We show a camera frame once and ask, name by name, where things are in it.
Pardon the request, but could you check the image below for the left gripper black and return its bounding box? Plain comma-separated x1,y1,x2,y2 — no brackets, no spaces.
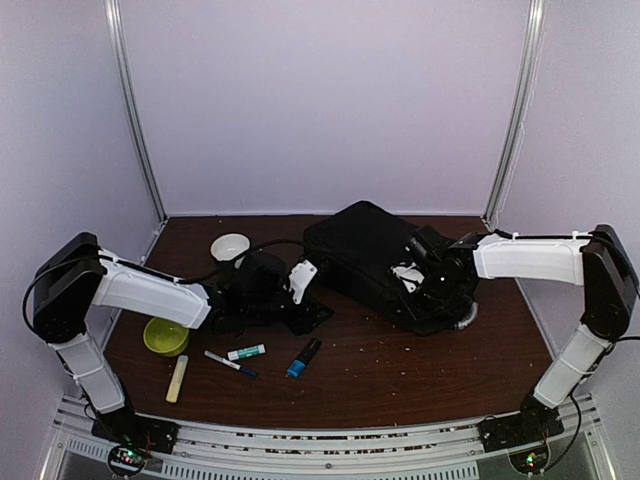
245,287,335,337

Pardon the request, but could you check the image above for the black student bag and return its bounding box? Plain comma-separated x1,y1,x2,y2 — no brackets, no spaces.
303,201,479,336

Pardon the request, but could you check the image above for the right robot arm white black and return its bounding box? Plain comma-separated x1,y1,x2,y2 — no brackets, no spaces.
391,225,639,442

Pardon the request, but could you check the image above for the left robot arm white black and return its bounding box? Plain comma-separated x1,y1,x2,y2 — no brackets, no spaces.
21,232,333,444

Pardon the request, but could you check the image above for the blue black highlighter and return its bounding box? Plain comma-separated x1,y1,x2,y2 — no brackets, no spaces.
287,338,322,378

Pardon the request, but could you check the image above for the green white glue stick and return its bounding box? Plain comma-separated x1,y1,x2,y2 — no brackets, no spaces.
227,344,266,361

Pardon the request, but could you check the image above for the white blue pen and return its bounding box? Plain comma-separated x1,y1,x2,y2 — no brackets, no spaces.
204,350,258,379

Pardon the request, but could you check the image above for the white black ceramic bowl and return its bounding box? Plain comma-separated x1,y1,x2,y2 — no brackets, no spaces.
210,233,251,263

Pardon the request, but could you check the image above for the green plastic bowl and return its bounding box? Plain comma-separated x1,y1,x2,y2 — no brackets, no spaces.
143,317,190,357

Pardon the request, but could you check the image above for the yellow highlighter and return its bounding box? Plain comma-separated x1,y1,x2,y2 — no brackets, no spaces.
165,355,189,403

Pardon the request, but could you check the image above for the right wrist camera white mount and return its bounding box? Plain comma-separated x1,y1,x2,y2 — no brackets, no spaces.
391,262,424,293

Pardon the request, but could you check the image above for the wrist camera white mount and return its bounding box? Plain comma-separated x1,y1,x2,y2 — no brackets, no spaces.
288,260,318,305
391,262,424,293

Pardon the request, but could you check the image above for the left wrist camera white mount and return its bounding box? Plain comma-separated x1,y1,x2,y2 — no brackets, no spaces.
288,260,318,305

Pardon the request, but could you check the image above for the aluminium front rail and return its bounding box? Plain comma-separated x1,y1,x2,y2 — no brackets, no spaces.
39,394,616,480

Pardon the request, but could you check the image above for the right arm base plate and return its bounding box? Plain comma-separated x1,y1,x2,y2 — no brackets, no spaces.
477,413,564,453

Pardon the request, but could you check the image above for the right aluminium corner post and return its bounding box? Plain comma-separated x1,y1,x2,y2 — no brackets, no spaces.
483,0,548,229

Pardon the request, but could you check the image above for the aluminium corner post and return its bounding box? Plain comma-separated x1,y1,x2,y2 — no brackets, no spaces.
104,0,168,224
483,0,548,229

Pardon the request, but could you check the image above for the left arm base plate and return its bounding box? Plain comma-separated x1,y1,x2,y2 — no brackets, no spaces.
91,415,179,454

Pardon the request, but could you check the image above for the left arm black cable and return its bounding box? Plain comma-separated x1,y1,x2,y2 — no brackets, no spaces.
22,240,306,336

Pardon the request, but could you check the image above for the left aluminium corner post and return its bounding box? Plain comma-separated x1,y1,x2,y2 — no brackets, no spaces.
104,0,168,224

